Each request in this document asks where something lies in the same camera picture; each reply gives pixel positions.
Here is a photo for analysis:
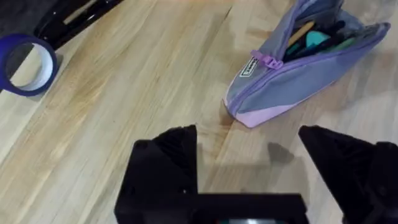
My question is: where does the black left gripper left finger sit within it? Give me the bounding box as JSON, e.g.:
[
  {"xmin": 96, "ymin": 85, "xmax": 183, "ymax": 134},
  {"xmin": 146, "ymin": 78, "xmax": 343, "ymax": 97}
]
[{"xmin": 114, "ymin": 124, "xmax": 199, "ymax": 224}]

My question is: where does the blue tape roll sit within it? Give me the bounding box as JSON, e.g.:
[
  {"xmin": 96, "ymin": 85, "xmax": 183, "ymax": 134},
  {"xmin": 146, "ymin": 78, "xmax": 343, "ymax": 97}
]
[{"xmin": 0, "ymin": 33, "xmax": 59, "ymax": 97}]

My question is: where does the black glossy bar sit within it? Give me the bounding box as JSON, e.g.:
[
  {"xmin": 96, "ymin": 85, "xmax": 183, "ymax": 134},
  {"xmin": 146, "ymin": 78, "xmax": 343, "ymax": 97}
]
[{"xmin": 33, "ymin": 0, "xmax": 125, "ymax": 50}]

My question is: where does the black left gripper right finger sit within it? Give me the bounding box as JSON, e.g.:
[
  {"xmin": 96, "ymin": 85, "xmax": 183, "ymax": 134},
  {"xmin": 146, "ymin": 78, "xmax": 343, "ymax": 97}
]
[{"xmin": 298, "ymin": 125, "xmax": 398, "ymax": 224}]

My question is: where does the purple grey zip bag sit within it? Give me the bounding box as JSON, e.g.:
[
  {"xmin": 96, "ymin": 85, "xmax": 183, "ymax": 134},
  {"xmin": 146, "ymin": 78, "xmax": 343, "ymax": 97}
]
[{"xmin": 222, "ymin": 0, "xmax": 392, "ymax": 129}]

